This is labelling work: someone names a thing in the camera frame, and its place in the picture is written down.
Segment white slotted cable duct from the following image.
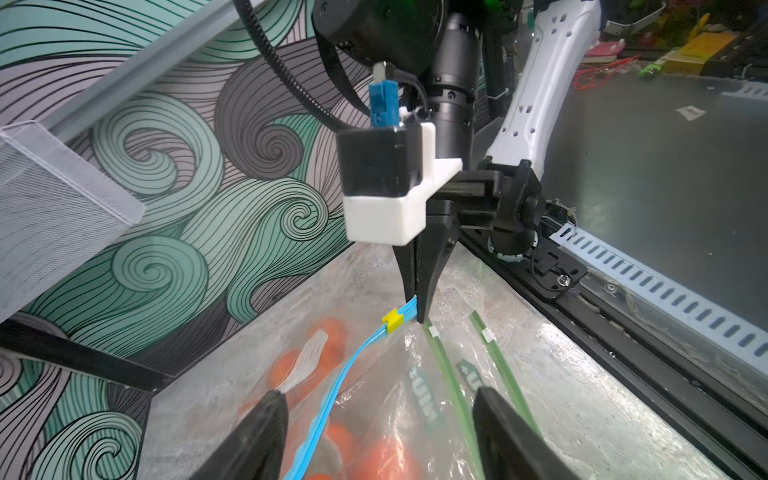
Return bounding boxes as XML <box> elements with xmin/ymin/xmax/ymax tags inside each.
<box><xmin>549</xmin><ymin>223</ymin><xmax>767</xmax><ymax>375</ymax></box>

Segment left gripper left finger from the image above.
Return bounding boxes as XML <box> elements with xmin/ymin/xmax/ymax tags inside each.
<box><xmin>191</xmin><ymin>390</ymin><xmax>289</xmax><ymax>480</ymax></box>

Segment green-zip bag of oranges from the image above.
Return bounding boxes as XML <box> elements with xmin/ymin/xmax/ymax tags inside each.
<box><xmin>423</xmin><ymin>311</ymin><xmax>541</xmax><ymax>479</ymax></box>

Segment clear acrylic wall holder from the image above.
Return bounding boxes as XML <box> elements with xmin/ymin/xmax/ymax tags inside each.
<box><xmin>1</xmin><ymin>121</ymin><xmax>145</xmax><ymax>320</ymax></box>

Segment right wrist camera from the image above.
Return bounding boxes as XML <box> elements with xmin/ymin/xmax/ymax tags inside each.
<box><xmin>336</xmin><ymin>62</ymin><xmax>462</xmax><ymax>246</ymax></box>

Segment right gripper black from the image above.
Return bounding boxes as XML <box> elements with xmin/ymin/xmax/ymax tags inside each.
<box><xmin>392</xmin><ymin>160</ymin><xmax>545</xmax><ymax>324</ymax></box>

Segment blue-zip bag of oranges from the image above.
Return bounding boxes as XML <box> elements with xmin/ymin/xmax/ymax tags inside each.
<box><xmin>234</xmin><ymin>299</ymin><xmax>482</xmax><ymax>479</ymax></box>

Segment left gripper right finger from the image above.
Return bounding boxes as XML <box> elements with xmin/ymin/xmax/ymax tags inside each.
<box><xmin>472</xmin><ymin>387</ymin><xmax>578</xmax><ymax>480</ymax></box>

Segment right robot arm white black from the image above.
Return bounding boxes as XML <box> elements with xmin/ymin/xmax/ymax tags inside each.
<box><xmin>234</xmin><ymin>1</ymin><xmax>601</xmax><ymax>322</ymax></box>

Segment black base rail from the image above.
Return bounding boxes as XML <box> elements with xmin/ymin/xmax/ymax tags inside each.
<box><xmin>462</xmin><ymin>231</ymin><xmax>767</xmax><ymax>479</ymax></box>

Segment aluminium wall rail right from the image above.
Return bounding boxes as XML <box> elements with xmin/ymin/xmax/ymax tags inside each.
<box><xmin>40</xmin><ymin>0</ymin><xmax>239</xmax><ymax>143</ymax></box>

